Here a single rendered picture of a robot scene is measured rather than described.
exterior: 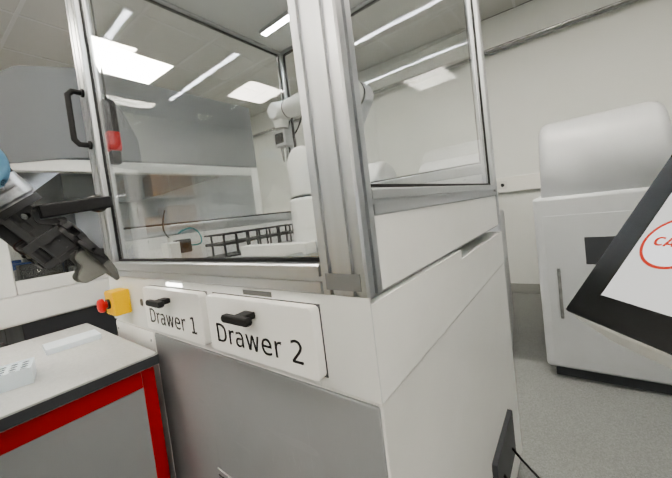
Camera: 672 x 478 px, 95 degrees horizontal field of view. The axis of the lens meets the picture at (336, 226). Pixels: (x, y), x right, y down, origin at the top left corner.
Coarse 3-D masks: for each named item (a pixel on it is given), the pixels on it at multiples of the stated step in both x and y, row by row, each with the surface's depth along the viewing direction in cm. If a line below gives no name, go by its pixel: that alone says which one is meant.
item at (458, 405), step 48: (144, 336) 89; (480, 336) 83; (192, 384) 74; (240, 384) 61; (288, 384) 52; (432, 384) 55; (480, 384) 79; (192, 432) 77; (240, 432) 63; (288, 432) 54; (336, 432) 46; (384, 432) 42; (432, 432) 54; (480, 432) 76
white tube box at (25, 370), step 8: (24, 360) 75; (32, 360) 74; (0, 368) 72; (8, 368) 71; (16, 368) 71; (24, 368) 69; (32, 368) 71; (0, 376) 67; (8, 376) 68; (16, 376) 68; (24, 376) 69; (32, 376) 70; (0, 384) 67; (8, 384) 68; (16, 384) 68; (24, 384) 69; (0, 392) 67
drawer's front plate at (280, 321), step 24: (216, 312) 60; (264, 312) 51; (288, 312) 47; (312, 312) 45; (216, 336) 61; (240, 336) 56; (264, 336) 52; (288, 336) 48; (312, 336) 45; (264, 360) 52; (288, 360) 49; (312, 360) 45
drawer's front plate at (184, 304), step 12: (144, 288) 80; (156, 288) 77; (168, 288) 74; (144, 300) 81; (180, 300) 69; (192, 300) 65; (204, 300) 65; (156, 312) 78; (168, 312) 73; (180, 312) 69; (192, 312) 66; (204, 312) 64; (156, 324) 78; (180, 324) 70; (192, 324) 67; (204, 324) 64; (180, 336) 71; (192, 336) 67; (204, 336) 64
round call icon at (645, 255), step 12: (660, 216) 22; (660, 228) 22; (648, 240) 22; (660, 240) 21; (636, 252) 22; (648, 252) 21; (660, 252) 21; (636, 264) 22; (648, 264) 21; (660, 264) 20
